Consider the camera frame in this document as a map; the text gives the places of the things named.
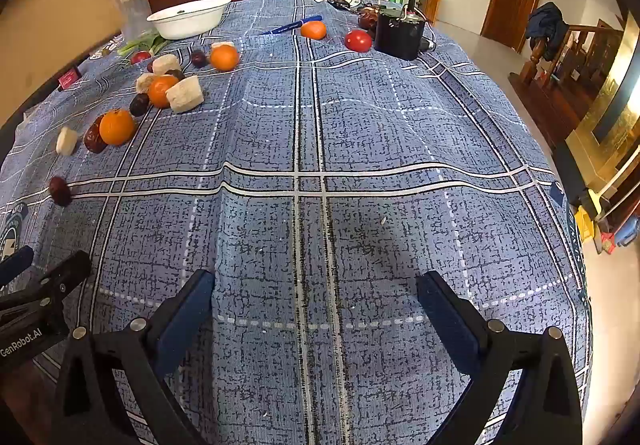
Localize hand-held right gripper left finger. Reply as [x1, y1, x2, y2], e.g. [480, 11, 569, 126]
[52, 269, 217, 445]

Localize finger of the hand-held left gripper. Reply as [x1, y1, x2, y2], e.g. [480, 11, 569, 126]
[0, 250, 92, 333]
[0, 245, 35, 288]

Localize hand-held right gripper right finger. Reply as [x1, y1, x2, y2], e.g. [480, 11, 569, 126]
[416, 271, 583, 445]

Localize clear plastic bag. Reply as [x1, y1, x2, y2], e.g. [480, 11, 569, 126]
[15, 107, 41, 130]

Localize small red box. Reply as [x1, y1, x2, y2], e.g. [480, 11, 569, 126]
[57, 67, 82, 91]

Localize blue plaid tablecloth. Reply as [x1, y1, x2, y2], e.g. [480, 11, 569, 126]
[0, 0, 593, 445]

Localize green scallions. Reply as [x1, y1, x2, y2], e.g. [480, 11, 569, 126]
[116, 32, 171, 56]

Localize wooden stair railing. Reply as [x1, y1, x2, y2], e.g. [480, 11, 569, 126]
[508, 20, 626, 150]

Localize gold framed panel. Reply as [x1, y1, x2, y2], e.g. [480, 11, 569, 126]
[565, 12, 640, 186]

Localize clear plastic container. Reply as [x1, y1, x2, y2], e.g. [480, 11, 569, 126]
[112, 0, 156, 43]

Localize white enamel basin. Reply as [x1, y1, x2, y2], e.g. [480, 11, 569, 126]
[146, 0, 232, 40]

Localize large red tomato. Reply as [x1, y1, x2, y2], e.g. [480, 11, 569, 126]
[344, 30, 374, 52]

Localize dark jacket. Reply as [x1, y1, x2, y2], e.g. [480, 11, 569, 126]
[527, 2, 569, 62]

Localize blue pen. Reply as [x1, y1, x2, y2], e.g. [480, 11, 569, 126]
[257, 15, 324, 36]

